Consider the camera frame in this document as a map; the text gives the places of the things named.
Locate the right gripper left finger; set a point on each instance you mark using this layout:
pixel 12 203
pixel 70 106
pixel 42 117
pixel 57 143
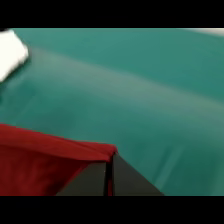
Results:
pixel 89 181

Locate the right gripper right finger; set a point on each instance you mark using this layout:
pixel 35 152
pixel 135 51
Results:
pixel 130 181

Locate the red shirt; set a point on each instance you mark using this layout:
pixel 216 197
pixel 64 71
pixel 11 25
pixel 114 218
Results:
pixel 36 163

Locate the white garment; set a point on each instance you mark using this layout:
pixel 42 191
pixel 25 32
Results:
pixel 10 53

